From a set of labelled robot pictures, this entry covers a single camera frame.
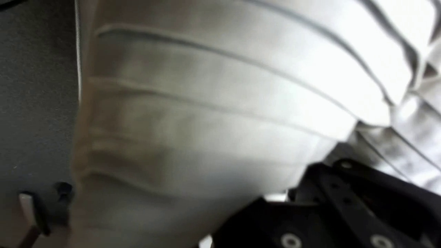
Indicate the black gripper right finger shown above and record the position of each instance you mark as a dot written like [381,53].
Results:
[376,210]

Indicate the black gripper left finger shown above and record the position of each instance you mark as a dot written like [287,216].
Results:
[257,224]

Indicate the small cream pleated pillow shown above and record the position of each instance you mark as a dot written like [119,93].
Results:
[207,114]

